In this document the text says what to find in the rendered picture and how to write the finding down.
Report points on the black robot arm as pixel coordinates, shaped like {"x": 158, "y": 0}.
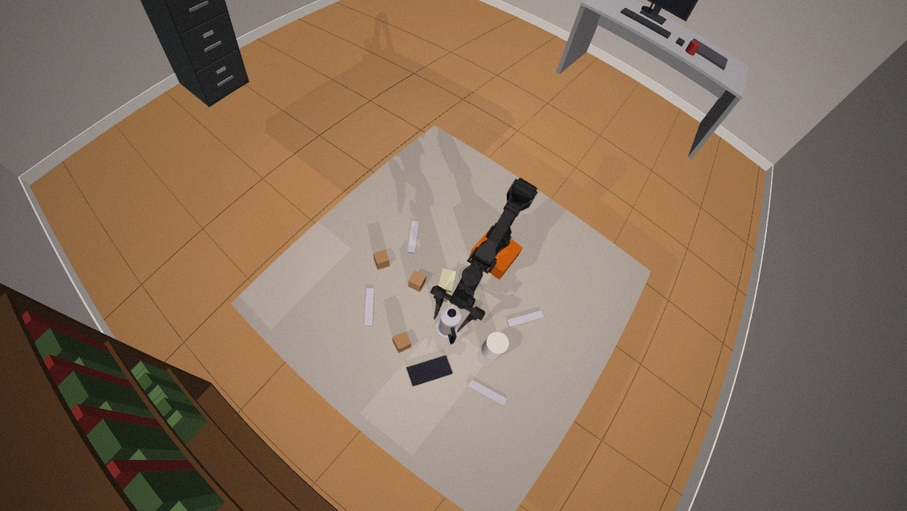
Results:
{"x": 519, "y": 197}

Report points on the light grey flat bar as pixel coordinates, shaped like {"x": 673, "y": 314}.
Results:
{"x": 485, "y": 391}
{"x": 369, "y": 306}
{"x": 524, "y": 319}
{"x": 412, "y": 237}

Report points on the dark grey flat rectangular panel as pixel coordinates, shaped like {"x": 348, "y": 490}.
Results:
{"x": 429, "y": 370}

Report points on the white cylinder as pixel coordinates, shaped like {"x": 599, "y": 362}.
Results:
{"x": 495, "y": 346}

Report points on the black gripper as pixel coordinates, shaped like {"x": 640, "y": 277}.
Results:
{"x": 440, "y": 293}

